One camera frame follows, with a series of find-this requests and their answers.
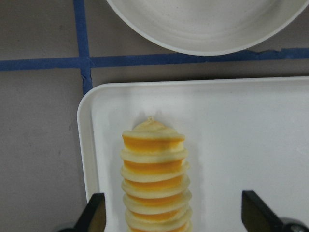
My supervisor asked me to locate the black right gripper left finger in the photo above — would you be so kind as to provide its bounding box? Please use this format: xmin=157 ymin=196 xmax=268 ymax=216
xmin=59 ymin=193 xmax=107 ymax=232

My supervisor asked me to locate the cream plate under lemon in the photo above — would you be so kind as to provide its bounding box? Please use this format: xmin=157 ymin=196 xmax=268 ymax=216
xmin=109 ymin=0 xmax=309 ymax=56

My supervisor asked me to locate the white rectangular tray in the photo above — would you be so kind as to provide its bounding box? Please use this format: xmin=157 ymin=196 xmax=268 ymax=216
xmin=77 ymin=77 xmax=309 ymax=232

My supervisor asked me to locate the yellow orange striped bread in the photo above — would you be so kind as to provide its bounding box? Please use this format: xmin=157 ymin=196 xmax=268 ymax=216
xmin=120 ymin=116 xmax=193 ymax=232

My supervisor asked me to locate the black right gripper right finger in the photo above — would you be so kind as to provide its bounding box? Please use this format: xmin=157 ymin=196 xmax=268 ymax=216
xmin=241 ymin=190 xmax=309 ymax=232

